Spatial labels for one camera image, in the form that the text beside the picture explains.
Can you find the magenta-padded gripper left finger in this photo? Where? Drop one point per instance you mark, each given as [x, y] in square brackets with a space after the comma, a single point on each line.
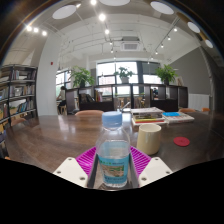
[71, 171]

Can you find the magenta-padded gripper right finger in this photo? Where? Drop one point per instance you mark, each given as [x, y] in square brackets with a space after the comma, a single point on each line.
[155, 170]

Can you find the clear blue-capped water bottle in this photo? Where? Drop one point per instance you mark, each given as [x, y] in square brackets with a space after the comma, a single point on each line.
[113, 156]

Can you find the cream ceramic mug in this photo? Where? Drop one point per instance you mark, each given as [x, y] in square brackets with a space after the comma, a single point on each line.
[148, 139]

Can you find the flat round red coaster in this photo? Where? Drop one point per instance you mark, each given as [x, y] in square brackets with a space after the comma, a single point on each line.
[181, 141]

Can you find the stack of books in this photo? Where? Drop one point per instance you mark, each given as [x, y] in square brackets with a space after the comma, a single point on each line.
[146, 116]

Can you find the blue-covered flat book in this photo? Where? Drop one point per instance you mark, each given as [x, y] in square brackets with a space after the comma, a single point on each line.
[178, 117]

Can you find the orange chairs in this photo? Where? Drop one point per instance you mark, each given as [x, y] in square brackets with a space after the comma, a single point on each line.
[88, 113]

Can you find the low dark shelf unit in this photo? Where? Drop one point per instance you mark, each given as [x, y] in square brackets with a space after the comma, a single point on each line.
[90, 106]

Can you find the person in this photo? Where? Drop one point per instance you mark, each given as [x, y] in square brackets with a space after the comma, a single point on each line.
[62, 98]

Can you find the tall dark bookshelf unit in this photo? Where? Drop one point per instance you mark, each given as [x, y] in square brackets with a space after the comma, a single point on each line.
[18, 93]

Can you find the bushy green potted plant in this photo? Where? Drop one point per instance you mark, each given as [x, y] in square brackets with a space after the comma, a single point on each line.
[81, 77]

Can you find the green plant in dark pot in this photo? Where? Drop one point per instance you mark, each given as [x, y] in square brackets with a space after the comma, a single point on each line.
[166, 74]

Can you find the green plant in white pot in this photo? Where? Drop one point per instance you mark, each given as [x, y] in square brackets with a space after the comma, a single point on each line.
[124, 74]

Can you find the ceiling air conditioner unit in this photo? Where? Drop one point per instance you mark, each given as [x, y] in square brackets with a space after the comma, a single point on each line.
[130, 45]

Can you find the ceiling lights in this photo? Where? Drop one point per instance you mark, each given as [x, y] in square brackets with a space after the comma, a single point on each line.
[64, 12]

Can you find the white wall radiator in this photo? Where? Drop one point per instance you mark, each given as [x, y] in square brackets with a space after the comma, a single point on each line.
[198, 101]

